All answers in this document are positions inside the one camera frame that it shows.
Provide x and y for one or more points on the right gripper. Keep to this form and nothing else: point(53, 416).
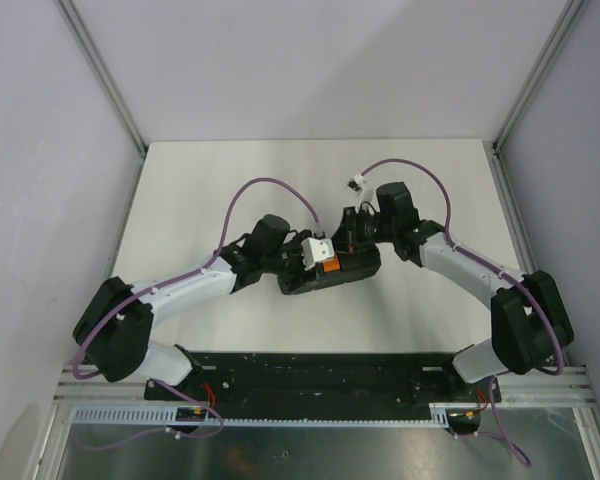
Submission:
point(347, 238)

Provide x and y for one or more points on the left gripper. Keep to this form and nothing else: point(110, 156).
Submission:
point(295, 245)

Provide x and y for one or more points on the black plastic tool case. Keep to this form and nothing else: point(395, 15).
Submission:
point(344, 268)

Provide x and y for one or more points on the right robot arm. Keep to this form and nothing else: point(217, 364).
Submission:
point(528, 318)

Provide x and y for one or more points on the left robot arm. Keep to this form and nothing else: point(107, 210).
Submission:
point(114, 332)

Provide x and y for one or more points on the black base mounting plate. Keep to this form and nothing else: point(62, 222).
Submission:
point(306, 381)

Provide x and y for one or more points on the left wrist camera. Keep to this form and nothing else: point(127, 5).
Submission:
point(316, 251)

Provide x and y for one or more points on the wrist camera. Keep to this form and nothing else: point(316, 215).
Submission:
point(316, 251)
point(362, 191)

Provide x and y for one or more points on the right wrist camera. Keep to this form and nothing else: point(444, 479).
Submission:
point(362, 191)

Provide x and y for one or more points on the grey slotted cable duct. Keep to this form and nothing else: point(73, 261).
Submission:
point(395, 415)

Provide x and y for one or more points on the right aluminium frame post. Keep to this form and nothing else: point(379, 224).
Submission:
point(552, 48)

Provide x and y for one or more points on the aluminium frame post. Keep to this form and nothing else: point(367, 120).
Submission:
point(552, 48)
point(90, 51)

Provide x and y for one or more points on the left aluminium frame post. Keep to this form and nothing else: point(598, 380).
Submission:
point(90, 51)

